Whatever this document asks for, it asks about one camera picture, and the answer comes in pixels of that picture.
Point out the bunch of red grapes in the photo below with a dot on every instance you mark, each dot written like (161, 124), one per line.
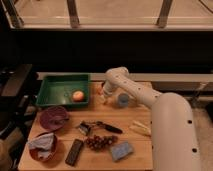
(98, 143)

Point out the red bowl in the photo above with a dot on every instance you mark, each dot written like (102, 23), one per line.
(34, 153)

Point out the yellow banana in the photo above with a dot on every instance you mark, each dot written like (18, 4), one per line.
(140, 128)

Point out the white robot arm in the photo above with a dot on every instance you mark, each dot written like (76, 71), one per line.
(173, 134)

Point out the green plastic tray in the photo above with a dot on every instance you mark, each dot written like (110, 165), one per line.
(58, 90)

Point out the grey cloth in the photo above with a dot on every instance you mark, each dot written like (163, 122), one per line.
(43, 143)

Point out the black rectangular block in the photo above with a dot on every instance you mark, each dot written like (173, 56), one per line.
(74, 152)

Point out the blue sponge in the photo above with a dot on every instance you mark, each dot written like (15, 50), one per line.
(121, 150)

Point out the blue cup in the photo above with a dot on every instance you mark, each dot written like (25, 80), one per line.
(123, 100)

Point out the peach apple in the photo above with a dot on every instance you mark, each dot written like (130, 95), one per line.
(78, 96)

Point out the black handled peeler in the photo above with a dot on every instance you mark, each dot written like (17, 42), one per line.
(85, 128)

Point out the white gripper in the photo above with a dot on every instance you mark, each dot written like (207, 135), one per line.
(105, 92)

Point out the purple bowl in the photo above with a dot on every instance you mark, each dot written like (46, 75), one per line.
(53, 118)

